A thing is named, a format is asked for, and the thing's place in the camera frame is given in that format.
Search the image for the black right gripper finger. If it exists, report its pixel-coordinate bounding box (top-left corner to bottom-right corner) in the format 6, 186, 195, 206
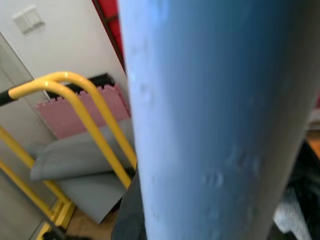
111, 168, 149, 240

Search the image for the white long-handled dustpan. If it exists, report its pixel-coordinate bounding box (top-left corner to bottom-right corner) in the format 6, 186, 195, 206
116, 0, 320, 240

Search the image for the grey rolled yoga mat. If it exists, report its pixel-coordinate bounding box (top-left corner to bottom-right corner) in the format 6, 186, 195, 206
29, 119, 138, 225

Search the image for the pink foam puzzle mat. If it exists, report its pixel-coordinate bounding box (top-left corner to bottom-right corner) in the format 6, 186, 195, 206
34, 83, 133, 140

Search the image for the black foam puzzle mat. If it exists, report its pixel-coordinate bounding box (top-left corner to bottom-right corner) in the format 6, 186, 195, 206
45, 71, 116, 100

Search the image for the clear plastic sheet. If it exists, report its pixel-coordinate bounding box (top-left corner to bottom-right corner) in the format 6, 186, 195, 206
272, 187, 315, 240

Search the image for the black garbage bag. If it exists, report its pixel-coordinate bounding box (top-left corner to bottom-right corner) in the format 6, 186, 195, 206
272, 139, 320, 240

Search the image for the folded red plastic table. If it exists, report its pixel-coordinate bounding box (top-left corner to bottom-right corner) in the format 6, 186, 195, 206
91, 0, 126, 74

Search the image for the yellow metal dip bar frame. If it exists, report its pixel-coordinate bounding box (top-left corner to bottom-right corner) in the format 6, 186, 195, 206
0, 71, 139, 240

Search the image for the white light switch plate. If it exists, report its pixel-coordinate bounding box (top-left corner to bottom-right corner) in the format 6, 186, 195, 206
11, 4, 46, 35

